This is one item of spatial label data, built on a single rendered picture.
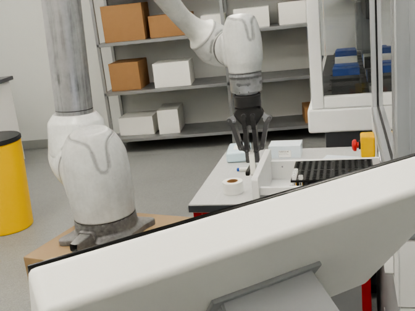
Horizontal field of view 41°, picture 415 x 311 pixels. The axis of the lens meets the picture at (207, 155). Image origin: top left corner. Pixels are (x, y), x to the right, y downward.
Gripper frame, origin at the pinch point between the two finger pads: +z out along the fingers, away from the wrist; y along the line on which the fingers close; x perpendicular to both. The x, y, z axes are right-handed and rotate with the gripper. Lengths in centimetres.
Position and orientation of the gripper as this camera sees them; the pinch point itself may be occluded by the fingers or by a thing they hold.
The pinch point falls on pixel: (252, 162)
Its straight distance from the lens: 159.8
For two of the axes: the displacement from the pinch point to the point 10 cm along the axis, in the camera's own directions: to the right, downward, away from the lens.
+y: 9.7, -0.4, -2.5
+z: 1.1, 9.6, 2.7
